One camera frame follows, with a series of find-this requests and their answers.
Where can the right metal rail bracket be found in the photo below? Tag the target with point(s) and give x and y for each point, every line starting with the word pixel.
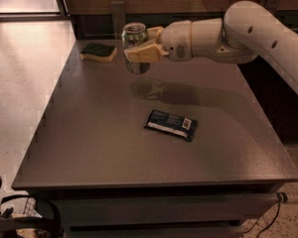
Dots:
pixel 271 5

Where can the left metal rail bracket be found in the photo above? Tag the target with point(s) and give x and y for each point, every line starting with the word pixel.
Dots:
pixel 118 17

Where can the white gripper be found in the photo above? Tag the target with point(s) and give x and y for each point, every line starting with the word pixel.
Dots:
pixel 176 41

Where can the metal rail bracket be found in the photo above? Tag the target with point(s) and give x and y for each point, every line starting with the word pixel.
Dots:
pixel 118 17
pixel 271 5

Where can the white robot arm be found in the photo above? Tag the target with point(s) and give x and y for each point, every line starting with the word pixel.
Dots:
pixel 246 31

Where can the dark snack bar wrapper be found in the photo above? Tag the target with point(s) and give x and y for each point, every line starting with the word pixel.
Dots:
pixel 179 126

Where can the black chair frame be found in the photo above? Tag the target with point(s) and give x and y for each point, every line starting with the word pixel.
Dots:
pixel 22 215

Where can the green soda can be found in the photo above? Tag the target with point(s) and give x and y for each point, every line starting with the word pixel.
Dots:
pixel 133 35

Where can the green and yellow sponge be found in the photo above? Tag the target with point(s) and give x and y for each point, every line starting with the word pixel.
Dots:
pixel 98 52

